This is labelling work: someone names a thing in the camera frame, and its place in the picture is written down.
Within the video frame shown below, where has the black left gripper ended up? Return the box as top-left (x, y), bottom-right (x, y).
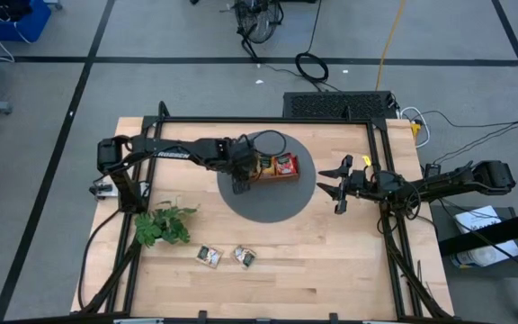
top-left (220, 133), bottom-right (261, 195)

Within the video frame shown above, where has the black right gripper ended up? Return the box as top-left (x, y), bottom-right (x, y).
top-left (315, 154), bottom-right (378, 216)

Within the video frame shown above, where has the yellow tea packet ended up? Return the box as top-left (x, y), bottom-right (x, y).
top-left (258, 155), bottom-right (277, 177)

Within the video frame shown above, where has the red tea packet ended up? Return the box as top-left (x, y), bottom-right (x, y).
top-left (274, 153), bottom-right (299, 176)

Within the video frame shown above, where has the brown wooden tea box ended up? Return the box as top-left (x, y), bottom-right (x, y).
top-left (253, 152), bottom-right (301, 182)

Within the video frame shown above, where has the beige tea packet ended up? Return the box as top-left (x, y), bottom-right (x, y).
top-left (230, 244), bottom-right (258, 271)
top-left (195, 244), bottom-right (225, 270)

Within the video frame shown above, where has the round grey woven placemat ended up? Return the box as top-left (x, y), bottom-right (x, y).
top-left (216, 130), bottom-right (317, 224)

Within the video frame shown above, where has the black perforated computer case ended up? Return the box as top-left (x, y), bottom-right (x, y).
top-left (281, 90), bottom-right (398, 121)

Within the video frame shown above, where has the green leafy plant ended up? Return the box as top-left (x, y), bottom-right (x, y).
top-left (132, 200), bottom-right (200, 248)

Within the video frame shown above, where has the black floor fan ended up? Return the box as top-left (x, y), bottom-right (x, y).
top-left (233, 0), bottom-right (285, 62)

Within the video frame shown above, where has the white paper booklet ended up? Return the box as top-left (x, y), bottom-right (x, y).
top-left (449, 204), bottom-right (518, 270)

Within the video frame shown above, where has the black stand beam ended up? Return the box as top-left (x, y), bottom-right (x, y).
top-left (438, 206), bottom-right (518, 257)

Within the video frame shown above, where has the large blue bin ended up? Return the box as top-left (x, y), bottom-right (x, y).
top-left (0, 0), bottom-right (53, 43)

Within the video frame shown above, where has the black metal table frame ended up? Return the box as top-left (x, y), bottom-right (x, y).
top-left (78, 101), bottom-right (456, 324)

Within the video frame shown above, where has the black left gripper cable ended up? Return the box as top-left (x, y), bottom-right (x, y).
top-left (246, 129), bottom-right (288, 158)

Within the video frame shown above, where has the coiled black cable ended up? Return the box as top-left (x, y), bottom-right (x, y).
top-left (294, 51), bottom-right (331, 83)

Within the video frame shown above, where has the silver metal bracket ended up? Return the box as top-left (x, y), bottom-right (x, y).
top-left (88, 181), bottom-right (120, 200)

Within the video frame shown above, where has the yellow hanging cable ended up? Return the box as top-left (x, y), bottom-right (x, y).
top-left (374, 0), bottom-right (407, 92)

